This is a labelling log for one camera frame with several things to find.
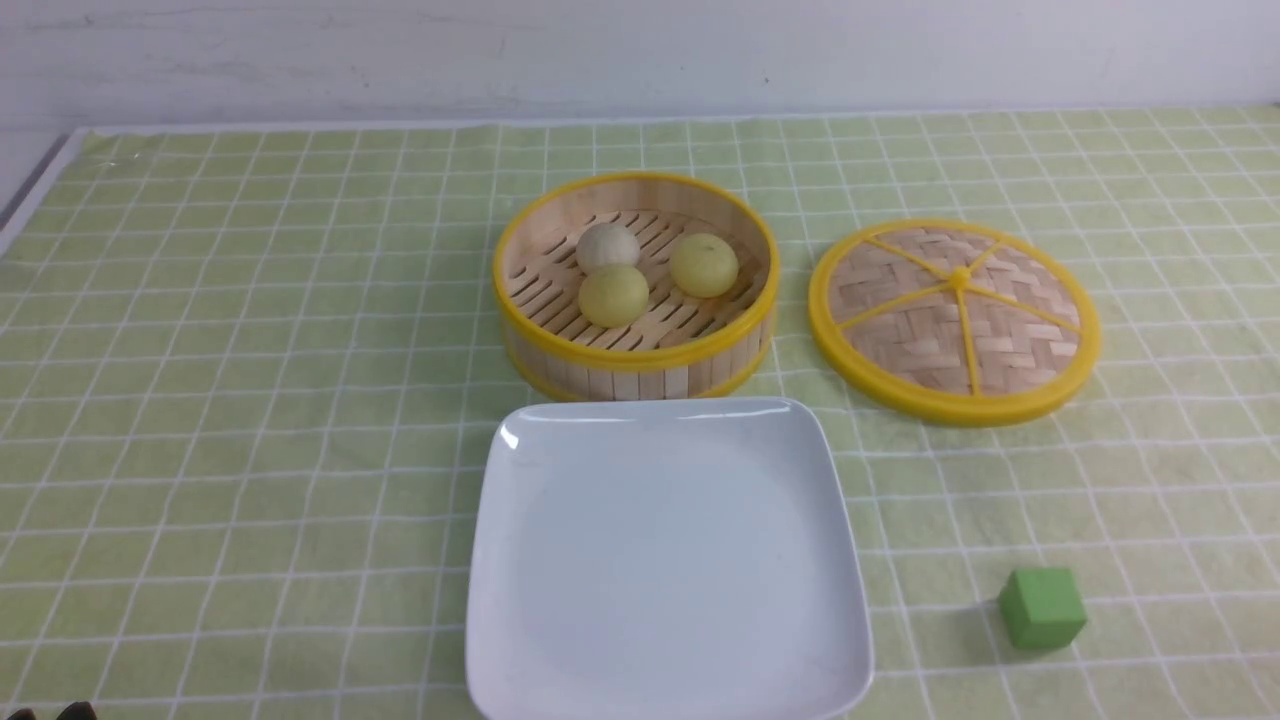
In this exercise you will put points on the green cube block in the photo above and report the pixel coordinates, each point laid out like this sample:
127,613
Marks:
1042,608

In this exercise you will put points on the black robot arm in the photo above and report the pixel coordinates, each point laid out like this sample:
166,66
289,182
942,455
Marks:
80,710

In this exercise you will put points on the white steamed bun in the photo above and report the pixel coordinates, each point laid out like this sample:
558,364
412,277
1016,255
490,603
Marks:
606,244

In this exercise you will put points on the bamboo steamer basket yellow rim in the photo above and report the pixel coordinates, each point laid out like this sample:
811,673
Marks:
680,347

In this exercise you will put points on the white square plate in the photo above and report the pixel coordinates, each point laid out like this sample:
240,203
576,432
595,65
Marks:
672,559

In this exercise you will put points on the green checkered tablecloth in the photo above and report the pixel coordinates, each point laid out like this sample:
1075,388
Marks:
249,382

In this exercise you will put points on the woven bamboo steamer lid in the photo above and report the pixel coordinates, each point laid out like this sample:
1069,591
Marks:
953,323

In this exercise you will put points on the yellow steamed bun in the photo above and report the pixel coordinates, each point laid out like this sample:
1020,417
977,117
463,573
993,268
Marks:
703,266
613,296

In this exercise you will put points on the yellow steamed bun front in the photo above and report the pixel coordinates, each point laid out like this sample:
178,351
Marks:
613,296

